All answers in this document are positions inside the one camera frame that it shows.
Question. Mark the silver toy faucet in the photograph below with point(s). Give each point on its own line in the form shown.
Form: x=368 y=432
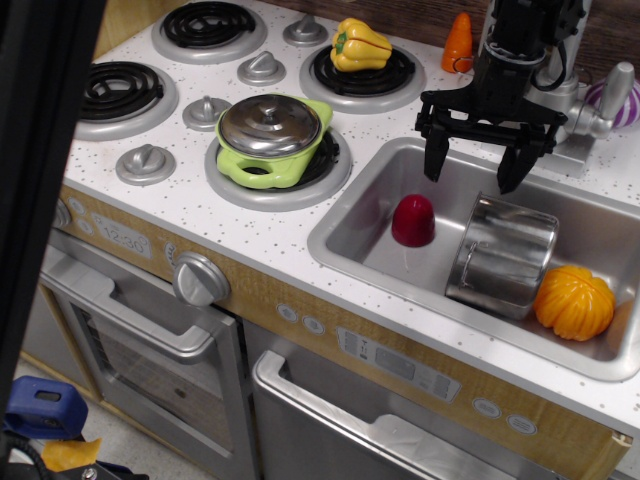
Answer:
x=585 y=123

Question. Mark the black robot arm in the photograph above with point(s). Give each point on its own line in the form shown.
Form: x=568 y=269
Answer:
x=523 y=48

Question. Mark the grey stove knob left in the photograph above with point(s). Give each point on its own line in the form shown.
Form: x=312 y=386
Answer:
x=203 y=114

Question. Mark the oven clock display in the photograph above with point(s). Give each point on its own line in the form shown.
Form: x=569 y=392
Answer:
x=122 y=235

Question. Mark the grey stove knob front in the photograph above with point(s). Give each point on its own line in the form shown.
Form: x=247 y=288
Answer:
x=145 y=165

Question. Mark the back left stove burner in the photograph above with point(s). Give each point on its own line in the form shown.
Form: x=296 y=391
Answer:
x=208 y=32

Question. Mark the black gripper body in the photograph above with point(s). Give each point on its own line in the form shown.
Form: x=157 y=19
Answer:
x=493 y=106

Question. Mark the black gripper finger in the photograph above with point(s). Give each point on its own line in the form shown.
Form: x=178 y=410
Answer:
x=437 y=137
x=520 y=157

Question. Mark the toy oven door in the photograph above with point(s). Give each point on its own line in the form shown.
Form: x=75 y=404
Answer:
x=176 y=370

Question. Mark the blue clamp tool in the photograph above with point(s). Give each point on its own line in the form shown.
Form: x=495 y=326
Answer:
x=45 y=409

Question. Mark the back right stove burner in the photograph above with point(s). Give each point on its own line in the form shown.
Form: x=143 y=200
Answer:
x=363 y=92

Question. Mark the shiny metal pot lid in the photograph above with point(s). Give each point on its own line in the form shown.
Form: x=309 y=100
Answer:
x=269 y=126

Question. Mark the grey stove knob middle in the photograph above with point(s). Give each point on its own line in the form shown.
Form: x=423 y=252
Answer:
x=262 y=70

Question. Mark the black vertical post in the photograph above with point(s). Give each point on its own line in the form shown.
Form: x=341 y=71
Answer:
x=46 y=50

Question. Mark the grey stove knob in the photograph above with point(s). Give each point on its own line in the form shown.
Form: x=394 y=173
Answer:
x=203 y=114
x=305 y=32
x=262 y=70
x=145 y=165

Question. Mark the grey stove knob back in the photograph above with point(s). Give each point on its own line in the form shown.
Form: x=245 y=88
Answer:
x=305 y=32

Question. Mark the yellow toy bell pepper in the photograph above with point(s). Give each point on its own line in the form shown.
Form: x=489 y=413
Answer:
x=357 y=47

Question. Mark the orange toy carrot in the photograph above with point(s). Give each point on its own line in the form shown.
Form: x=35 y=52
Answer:
x=457 y=55

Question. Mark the large grey oven dial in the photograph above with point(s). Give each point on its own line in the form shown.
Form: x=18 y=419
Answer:
x=198 y=282

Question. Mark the toy dishwasher door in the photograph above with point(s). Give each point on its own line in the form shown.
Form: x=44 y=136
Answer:
x=317 y=420

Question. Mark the green toy pot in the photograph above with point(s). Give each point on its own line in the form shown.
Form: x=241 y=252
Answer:
x=279 y=172

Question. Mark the dishwasher control panel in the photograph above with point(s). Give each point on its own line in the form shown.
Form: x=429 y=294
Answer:
x=411 y=371

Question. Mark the purple striped toy vegetable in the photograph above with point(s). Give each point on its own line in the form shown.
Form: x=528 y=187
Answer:
x=629 y=112

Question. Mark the stove burner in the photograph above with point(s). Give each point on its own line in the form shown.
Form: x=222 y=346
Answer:
x=363 y=92
x=122 y=99
x=327 y=172
x=208 y=32

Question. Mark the orange toy pumpkin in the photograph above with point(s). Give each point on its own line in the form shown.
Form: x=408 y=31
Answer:
x=574 y=303

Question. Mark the front right stove burner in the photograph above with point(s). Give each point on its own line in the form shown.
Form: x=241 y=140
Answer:
x=327 y=172

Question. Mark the red toy cup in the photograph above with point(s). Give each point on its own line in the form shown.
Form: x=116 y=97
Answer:
x=413 y=222

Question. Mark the silver sink basin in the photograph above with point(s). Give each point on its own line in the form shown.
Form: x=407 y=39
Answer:
x=596 y=233

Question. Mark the far left stove burner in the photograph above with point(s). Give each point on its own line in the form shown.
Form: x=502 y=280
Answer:
x=122 y=99

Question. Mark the small grey left dial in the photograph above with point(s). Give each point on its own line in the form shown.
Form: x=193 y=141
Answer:
x=62 y=216

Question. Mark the stainless steel pot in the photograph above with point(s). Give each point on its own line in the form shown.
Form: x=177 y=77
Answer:
x=502 y=258

